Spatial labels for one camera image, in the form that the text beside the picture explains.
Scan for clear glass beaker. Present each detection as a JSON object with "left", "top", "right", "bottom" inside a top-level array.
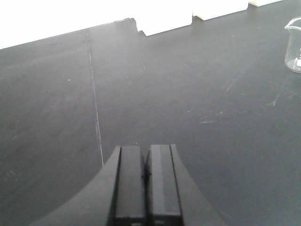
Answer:
[{"left": 285, "top": 16, "right": 301, "bottom": 73}]

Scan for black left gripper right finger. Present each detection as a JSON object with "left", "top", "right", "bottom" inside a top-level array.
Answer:
[{"left": 146, "top": 145, "right": 226, "bottom": 226}]

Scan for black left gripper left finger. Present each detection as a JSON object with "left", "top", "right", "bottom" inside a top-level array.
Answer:
[{"left": 32, "top": 146, "right": 146, "bottom": 226}]

